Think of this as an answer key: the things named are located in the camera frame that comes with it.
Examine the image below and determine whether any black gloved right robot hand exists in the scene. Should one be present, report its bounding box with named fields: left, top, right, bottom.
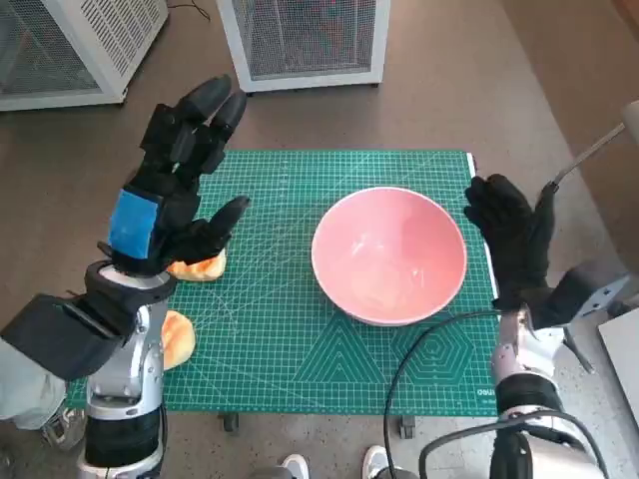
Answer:
left=463, top=173, right=558, bottom=310

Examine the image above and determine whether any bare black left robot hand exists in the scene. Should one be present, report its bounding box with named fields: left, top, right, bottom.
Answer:
left=97, top=74, right=252, bottom=275

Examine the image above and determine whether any long striped toy bread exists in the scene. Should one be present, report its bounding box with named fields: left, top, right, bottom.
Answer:
left=167, top=248, right=226, bottom=282

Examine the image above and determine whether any pink bowl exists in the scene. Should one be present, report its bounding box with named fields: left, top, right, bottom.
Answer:
left=311, top=187, right=469, bottom=328

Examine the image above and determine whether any round toy bread bun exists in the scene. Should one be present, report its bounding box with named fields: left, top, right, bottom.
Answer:
left=162, top=309, right=196, bottom=371

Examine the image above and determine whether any grey metal stand leg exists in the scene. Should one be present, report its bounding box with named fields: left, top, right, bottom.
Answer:
left=543, top=99, right=639, bottom=194

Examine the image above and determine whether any white cabinet with louvred side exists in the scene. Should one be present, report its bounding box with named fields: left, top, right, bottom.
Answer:
left=0, top=0, right=170, bottom=112

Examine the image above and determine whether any white flat panel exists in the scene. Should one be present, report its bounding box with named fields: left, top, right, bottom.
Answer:
left=597, top=313, right=639, bottom=415

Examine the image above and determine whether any green cutting mat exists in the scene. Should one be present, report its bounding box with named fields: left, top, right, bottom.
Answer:
left=66, top=149, right=500, bottom=416

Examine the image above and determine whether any white mesh-front cabinet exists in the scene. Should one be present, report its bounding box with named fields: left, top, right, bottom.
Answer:
left=215, top=0, right=392, bottom=93

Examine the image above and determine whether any person's grey trouser leg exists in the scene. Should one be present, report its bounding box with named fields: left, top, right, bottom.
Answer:
left=0, top=336, right=69, bottom=431

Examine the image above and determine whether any person's white shoe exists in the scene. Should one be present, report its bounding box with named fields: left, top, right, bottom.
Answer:
left=282, top=452, right=310, bottom=479
left=361, top=445, right=395, bottom=479

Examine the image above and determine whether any person's grey sneaker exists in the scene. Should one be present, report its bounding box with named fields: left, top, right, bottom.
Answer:
left=42, top=406, right=90, bottom=450

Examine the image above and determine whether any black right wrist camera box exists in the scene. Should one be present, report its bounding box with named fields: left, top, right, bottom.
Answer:
left=528, top=259, right=634, bottom=375

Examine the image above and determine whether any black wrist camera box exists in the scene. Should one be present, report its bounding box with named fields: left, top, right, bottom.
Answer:
left=528, top=259, right=634, bottom=375
left=0, top=293, right=136, bottom=380

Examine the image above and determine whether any thin black floor cable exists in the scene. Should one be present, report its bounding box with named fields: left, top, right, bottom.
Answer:
left=167, top=0, right=214, bottom=21

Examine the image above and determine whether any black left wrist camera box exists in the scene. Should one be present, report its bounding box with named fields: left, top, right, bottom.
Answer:
left=0, top=293, right=136, bottom=380

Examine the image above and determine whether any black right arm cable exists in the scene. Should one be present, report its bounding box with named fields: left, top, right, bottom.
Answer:
left=381, top=308, right=609, bottom=479

